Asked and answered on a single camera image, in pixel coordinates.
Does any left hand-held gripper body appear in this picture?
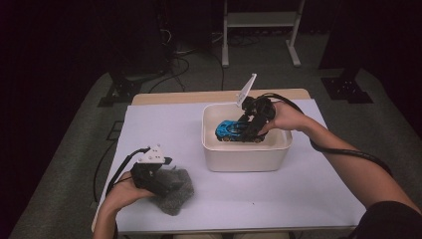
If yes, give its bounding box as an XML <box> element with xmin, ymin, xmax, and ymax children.
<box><xmin>130</xmin><ymin>143</ymin><xmax>173</xmax><ymax>197</ymax></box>

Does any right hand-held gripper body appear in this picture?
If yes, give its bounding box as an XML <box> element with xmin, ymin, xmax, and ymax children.
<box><xmin>236</xmin><ymin>73</ymin><xmax>277</xmax><ymax>126</ymax></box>

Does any grey fluffy cloth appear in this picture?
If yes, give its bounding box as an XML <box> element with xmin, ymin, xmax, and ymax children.
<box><xmin>148</xmin><ymin>167</ymin><xmax>196</xmax><ymax>217</ymax></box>

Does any blue toy car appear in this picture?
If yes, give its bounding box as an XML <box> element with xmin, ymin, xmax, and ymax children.
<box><xmin>214</xmin><ymin>119</ymin><xmax>263</xmax><ymax>143</ymax></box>

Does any white plastic bin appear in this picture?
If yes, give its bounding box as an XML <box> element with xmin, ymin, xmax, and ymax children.
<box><xmin>201</xmin><ymin>102</ymin><xmax>294</xmax><ymax>173</ymax></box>

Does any person's right hand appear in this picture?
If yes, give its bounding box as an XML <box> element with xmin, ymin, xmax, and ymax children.
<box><xmin>259</xmin><ymin>101</ymin><xmax>315</xmax><ymax>136</ymax></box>

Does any person's left hand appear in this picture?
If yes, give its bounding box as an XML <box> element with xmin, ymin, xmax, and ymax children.
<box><xmin>103</xmin><ymin>170</ymin><xmax>156</xmax><ymax>214</ymax></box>

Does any wooden table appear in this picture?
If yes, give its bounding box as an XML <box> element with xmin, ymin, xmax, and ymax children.
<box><xmin>91</xmin><ymin>88</ymin><xmax>367</xmax><ymax>235</ymax></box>

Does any black stand base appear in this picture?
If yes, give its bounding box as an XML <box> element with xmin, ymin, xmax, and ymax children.
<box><xmin>98</xmin><ymin>71</ymin><xmax>143</xmax><ymax>108</ymax></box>
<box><xmin>320</xmin><ymin>68</ymin><xmax>374</xmax><ymax>105</ymax></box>

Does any white metal stand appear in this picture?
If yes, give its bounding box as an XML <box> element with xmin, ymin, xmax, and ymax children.
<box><xmin>221</xmin><ymin>0</ymin><xmax>307</xmax><ymax>69</ymax></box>

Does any person's black shirt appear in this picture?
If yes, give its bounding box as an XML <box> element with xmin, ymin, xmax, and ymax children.
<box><xmin>347</xmin><ymin>200</ymin><xmax>422</xmax><ymax>239</ymax></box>

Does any left hand-held gripper cable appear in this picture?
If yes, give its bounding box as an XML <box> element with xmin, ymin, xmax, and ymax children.
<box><xmin>105</xmin><ymin>147</ymin><xmax>152</xmax><ymax>197</ymax></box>

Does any black floor cable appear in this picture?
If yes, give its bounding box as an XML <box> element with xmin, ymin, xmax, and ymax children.
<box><xmin>148</xmin><ymin>56</ymin><xmax>191</xmax><ymax>94</ymax></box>
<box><xmin>93</xmin><ymin>138</ymin><xmax>118</xmax><ymax>203</ymax></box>

